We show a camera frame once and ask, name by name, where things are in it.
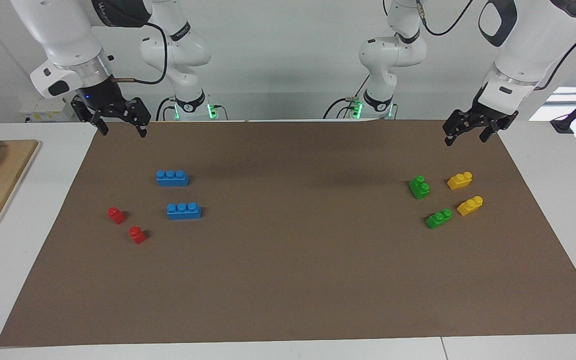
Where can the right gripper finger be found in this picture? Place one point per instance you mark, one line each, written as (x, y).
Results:
(140, 127)
(101, 124)

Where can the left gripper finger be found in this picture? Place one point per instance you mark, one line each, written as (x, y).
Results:
(487, 134)
(451, 137)

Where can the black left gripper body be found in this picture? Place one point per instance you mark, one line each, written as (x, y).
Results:
(483, 117)

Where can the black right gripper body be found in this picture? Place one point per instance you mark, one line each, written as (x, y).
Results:
(103, 100)

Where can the green two-stud toy brick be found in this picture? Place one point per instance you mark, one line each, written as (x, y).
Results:
(438, 219)
(419, 188)

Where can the blue three-stud toy brick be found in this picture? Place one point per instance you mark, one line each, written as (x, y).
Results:
(172, 179)
(183, 212)

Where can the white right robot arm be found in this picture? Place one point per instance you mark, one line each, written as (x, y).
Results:
(68, 30)

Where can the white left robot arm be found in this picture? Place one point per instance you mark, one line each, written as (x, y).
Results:
(533, 45)

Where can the yellow two-stud toy brick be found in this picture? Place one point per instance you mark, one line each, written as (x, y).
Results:
(460, 181)
(470, 206)

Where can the white power strip box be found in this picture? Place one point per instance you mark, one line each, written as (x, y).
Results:
(38, 111)

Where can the red one-stud toy brick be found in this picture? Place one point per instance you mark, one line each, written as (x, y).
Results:
(116, 216)
(137, 235)

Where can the wooden cutting board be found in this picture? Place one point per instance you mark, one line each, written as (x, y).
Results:
(0, 190)

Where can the brown table mat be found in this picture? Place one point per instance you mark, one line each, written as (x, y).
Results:
(288, 280)

